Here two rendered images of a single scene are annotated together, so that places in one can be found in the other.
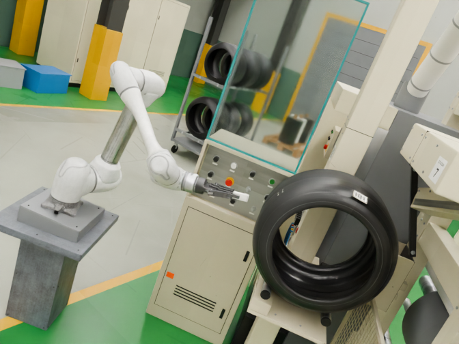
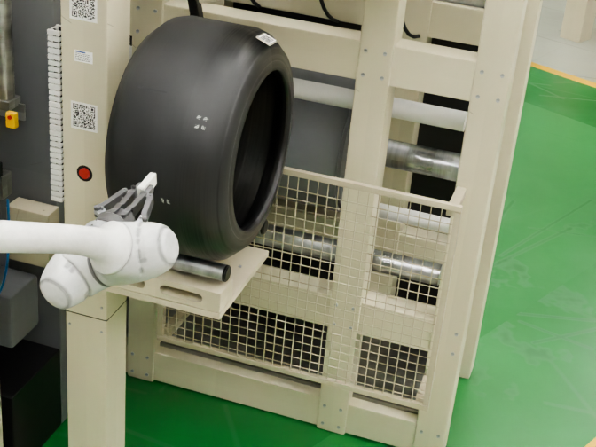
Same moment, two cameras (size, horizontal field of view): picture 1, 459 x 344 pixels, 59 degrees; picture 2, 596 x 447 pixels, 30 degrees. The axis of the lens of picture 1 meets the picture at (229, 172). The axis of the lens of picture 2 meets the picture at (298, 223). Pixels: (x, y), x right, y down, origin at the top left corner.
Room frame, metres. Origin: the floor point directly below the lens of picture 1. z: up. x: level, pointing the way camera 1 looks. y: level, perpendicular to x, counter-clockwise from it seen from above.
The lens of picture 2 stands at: (0.97, 2.04, 2.34)
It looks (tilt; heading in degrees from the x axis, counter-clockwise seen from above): 28 degrees down; 280
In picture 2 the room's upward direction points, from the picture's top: 5 degrees clockwise
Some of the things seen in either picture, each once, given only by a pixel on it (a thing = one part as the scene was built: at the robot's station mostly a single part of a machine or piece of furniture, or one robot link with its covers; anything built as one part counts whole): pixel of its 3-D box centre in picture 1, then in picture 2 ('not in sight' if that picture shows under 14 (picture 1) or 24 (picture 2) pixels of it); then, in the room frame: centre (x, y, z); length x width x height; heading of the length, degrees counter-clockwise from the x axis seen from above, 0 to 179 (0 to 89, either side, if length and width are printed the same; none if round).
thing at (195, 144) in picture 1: (229, 97); not in sight; (6.00, 0.38, 0.96); 1.30 x 0.62 x 1.92; 154
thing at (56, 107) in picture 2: not in sight; (61, 116); (2.05, -0.48, 1.19); 0.05 x 0.04 x 0.48; 84
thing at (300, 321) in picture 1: (289, 304); (184, 267); (1.70, -0.49, 0.80); 0.37 x 0.36 x 0.02; 84
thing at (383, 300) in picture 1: (382, 271); not in sight; (1.88, -0.90, 1.05); 0.20 x 0.15 x 0.30; 174
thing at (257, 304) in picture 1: (265, 286); (162, 279); (1.72, -0.35, 0.83); 0.36 x 0.09 x 0.06; 174
